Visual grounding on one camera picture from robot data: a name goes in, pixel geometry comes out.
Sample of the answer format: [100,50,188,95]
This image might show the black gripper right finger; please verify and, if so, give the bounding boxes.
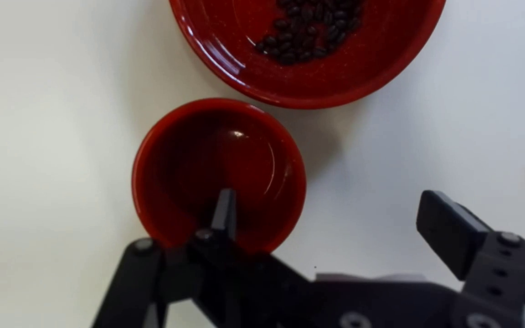
[416,190,525,328]

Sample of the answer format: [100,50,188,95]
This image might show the dark coffee beans pile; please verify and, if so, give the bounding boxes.
[254,0,367,66]

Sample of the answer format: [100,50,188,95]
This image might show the red mug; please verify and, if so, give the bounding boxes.
[130,97,308,256]

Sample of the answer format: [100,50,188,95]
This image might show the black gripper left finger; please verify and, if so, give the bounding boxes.
[91,188,314,328]

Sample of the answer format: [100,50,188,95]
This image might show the red bowl with coffee beans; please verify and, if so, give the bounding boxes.
[168,0,449,112]

